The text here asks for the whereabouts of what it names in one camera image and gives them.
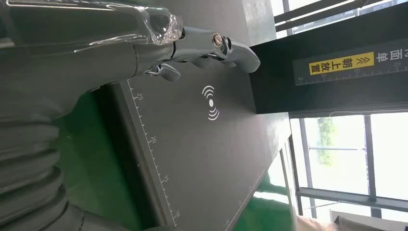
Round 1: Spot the black weighing device with column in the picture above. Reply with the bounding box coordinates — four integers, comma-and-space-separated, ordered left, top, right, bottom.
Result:
92, 1, 408, 231

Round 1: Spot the brown cardboard box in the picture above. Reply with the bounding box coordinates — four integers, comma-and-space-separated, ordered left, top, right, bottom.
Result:
296, 214, 408, 231

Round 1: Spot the window with dark frame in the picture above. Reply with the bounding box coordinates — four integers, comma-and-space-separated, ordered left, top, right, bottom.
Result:
273, 0, 408, 220

